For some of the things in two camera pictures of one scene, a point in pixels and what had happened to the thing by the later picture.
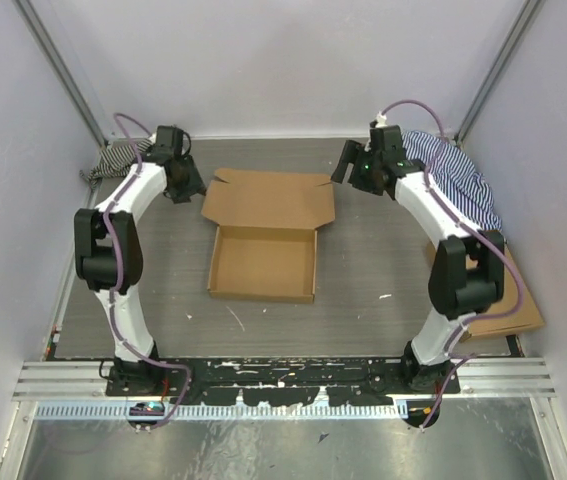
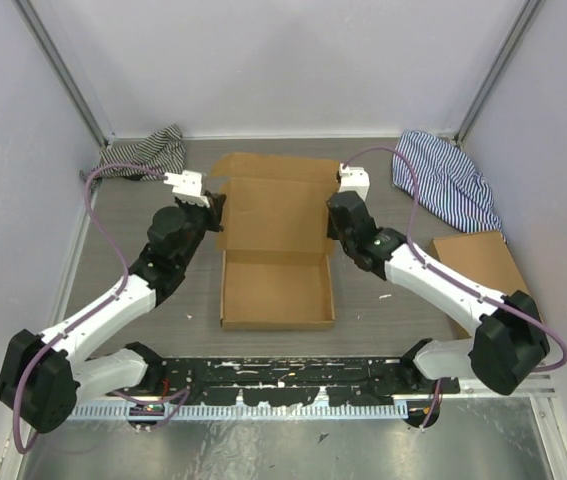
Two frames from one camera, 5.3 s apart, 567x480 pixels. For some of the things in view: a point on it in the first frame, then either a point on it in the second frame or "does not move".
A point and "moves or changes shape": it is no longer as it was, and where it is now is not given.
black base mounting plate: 279,382 does not move
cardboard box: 264,245 moves or changes shape
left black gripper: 195,186 → 217,204
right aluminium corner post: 525,17 does not move
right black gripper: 352,155 → 332,233
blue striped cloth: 456,178 does not move
